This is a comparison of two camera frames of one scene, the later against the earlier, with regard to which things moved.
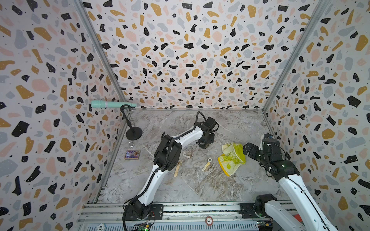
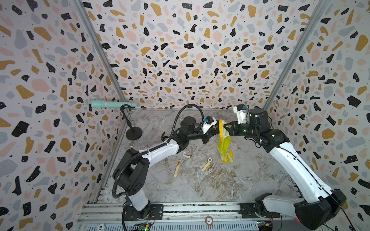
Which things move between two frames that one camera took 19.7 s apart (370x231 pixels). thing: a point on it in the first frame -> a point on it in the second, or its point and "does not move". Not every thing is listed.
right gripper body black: (257, 154) -> (245, 130)
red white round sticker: (209, 221) does not move
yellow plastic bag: (233, 156) -> (226, 154)
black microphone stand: (135, 133) does not move
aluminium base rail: (108, 216) does not move
